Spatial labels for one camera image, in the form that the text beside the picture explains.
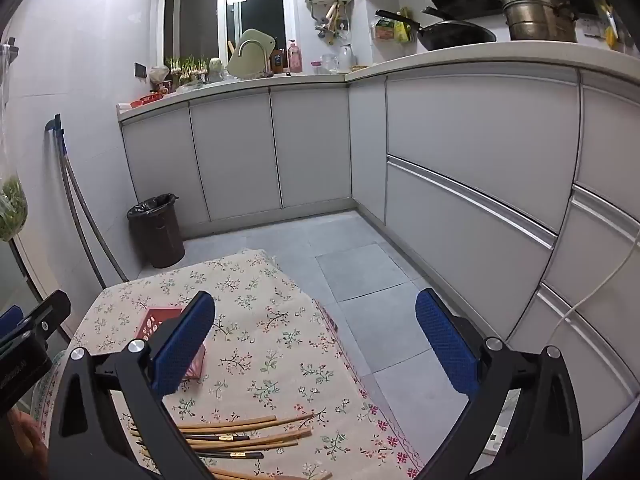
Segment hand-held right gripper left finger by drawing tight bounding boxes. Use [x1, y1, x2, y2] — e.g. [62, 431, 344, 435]
[47, 290, 216, 480]

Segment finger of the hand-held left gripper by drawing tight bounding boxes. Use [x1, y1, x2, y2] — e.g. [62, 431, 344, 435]
[0, 289, 72, 356]

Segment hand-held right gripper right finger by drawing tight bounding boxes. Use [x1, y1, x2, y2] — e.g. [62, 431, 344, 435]
[415, 288, 586, 480]

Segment pink perforated utensil basket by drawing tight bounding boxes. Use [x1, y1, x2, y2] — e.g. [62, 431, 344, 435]
[134, 305, 208, 381]

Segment hanging wooden utensils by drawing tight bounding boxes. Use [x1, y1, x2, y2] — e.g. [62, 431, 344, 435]
[315, 0, 346, 43]

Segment person's left hand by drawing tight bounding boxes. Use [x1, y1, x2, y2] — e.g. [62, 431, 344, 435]
[7, 410, 48, 476]

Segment floral tablecloth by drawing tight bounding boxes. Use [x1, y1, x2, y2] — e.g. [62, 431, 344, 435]
[30, 249, 426, 480]

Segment brown trash bin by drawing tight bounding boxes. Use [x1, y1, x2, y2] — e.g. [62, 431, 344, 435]
[126, 193, 186, 269]

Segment white power strip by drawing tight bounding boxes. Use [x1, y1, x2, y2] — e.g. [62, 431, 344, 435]
[482, 390, 526, 461]

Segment plastic bag of greens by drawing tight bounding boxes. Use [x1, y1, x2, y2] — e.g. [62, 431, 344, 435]
[0, 45, 28, 243]

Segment grey kitchen cabinets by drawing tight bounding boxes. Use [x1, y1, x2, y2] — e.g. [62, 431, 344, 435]
[117, 42, 640, 441]

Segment green garlic sprouts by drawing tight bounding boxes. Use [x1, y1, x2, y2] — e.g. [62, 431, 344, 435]
[165, 56, 210, 86]

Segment pale green cutting board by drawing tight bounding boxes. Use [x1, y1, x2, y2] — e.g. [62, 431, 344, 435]
[226, 28, 276, 81]

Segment metal kitchen faucet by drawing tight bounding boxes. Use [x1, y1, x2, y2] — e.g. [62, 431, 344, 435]
[236, 39, 268, 80]

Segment black wok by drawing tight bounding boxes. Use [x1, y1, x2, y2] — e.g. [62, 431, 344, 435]
[375, 7, 497, 52]

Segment yellow green seasoning bag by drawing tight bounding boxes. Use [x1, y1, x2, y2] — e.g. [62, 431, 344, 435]
[394, 7, 416, 43]

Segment kitchen window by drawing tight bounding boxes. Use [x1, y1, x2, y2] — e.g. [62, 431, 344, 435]
[162, 0, 296, 68]

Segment steel steamer pot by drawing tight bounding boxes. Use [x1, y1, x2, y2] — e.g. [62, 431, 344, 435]
[497, 0, 580, 43]

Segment yellow hanging bag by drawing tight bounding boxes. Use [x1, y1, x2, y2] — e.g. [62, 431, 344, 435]
[597, 0, 626, 51]

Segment white power cable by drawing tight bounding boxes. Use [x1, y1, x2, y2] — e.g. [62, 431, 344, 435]
[550, 225, 640, 341]

